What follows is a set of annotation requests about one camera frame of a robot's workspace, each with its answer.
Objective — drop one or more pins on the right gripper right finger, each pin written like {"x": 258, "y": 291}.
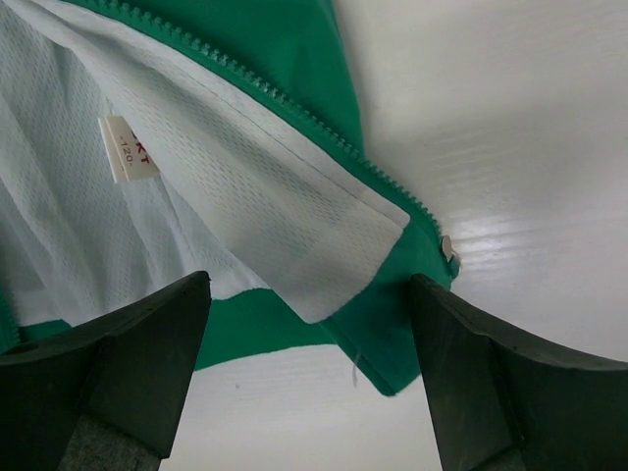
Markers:
{"x": 501, "y": 398}

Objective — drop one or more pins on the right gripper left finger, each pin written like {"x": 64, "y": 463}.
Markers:
{"x": 107, "y": 394}

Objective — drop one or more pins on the green zip jacket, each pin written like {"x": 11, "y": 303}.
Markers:
{"x": 145, "y": 140}

